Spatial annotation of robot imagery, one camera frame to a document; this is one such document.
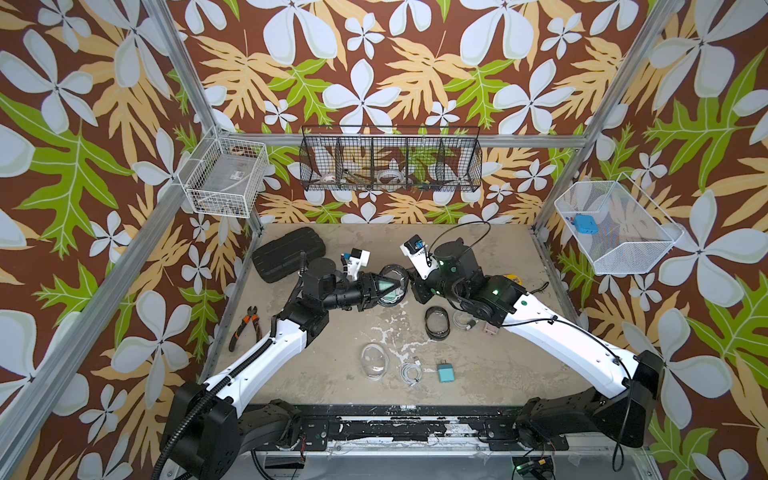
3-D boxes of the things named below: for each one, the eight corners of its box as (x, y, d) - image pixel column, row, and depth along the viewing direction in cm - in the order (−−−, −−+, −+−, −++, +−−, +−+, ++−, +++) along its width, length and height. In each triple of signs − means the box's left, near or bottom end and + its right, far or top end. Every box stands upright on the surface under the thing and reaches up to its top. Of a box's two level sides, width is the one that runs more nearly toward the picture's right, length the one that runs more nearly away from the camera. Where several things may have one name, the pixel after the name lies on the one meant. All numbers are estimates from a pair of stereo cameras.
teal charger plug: (438, 382, 84) (439, 380, 83) (436, 365, 87) (437, 363, 86) (453, 382, 84) (455, 380, 83) (451, 365, 87) (452, 363, 86)
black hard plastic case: (269, 288, 104) (264, 278, 99) (252, 262, 111) (246, 252, 106) (330, 253, 114) (327, 243, 109) (310, 232, 121) (307, 221, 117)
